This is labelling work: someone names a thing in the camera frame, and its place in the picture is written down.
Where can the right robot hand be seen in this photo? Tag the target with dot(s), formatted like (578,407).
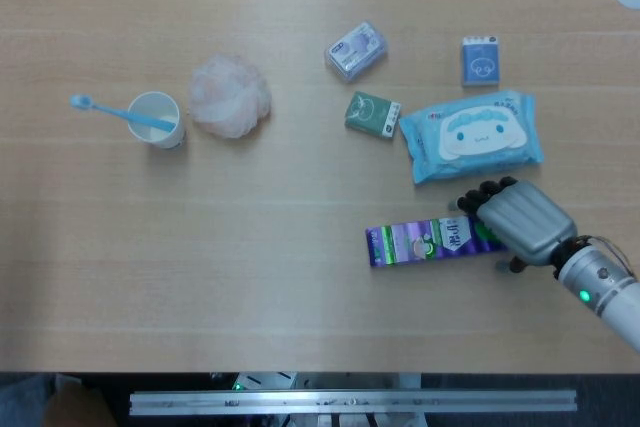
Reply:
(525,222)

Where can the purple toothpaste box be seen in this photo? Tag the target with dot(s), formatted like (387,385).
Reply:
(425,242)

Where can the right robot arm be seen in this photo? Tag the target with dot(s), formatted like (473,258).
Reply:
(602,287)

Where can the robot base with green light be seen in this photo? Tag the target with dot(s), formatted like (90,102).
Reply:
(260,381)

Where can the blue cartoon wet wipes pack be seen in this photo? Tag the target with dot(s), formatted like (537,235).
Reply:
(470,137)

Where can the blue tissue pack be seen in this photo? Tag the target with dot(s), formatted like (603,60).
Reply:
(480,61)

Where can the green tissue pack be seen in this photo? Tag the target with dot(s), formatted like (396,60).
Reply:
(372,113)

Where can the pink mesh bath sponge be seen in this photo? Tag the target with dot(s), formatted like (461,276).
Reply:
(227,95)

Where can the white plastic cup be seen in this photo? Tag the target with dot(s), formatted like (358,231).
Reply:
(159,122)

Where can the blue toothbrush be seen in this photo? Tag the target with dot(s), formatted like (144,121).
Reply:
(107,109)

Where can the aluminium profile rail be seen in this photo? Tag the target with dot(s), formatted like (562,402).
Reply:
(350,401)

